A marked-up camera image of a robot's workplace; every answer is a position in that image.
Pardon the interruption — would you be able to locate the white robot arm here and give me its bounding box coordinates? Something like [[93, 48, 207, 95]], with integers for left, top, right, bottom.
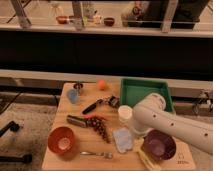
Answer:
[[132, 93, 213, 155]]

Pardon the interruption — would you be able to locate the black handled peeler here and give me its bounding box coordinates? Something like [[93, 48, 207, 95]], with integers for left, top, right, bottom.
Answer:
[[82, 96, 120, 115]]

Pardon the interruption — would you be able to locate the light blue towel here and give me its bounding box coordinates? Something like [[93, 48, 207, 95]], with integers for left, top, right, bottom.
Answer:
[[113, 127, 133, 154]]

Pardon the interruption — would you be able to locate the dark red bowl on shelf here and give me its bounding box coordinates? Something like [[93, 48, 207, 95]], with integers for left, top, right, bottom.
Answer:
[[104, 17, 115, 27]]

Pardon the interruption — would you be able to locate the small blue cup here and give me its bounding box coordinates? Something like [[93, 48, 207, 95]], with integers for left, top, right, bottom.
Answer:
[[67, 89, 78, 104]]

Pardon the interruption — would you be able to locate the silver fork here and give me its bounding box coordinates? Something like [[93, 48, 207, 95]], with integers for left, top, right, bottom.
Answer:
[[80, 151, 113, 159]]

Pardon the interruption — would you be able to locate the orange ball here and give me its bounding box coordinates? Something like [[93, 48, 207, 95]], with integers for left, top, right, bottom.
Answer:
[[97, 80, 107, 90]]

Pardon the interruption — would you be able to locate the bunch of dark grapes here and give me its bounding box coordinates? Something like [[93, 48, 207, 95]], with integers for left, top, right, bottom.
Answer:
[[91, 118, 110, 143]]

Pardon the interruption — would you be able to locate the purple bowl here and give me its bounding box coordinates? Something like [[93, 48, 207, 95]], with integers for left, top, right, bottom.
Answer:
[[143, 130, 176, 161]]

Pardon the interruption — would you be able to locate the white cup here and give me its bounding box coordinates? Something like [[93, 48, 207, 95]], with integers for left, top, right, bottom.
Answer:
[[118, 105, 132, 125]]

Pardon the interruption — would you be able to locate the orange red bowl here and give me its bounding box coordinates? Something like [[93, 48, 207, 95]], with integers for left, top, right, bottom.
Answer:
[[48, 126, 75, 155]]

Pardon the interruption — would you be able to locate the red chili pepper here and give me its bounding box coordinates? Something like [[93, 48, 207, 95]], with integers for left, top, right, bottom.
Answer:
[[84, 115, 107, 120]]

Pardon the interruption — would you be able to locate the green plastic tray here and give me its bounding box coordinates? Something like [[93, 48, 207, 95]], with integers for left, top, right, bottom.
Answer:
[[120, 78, 174, 112]]

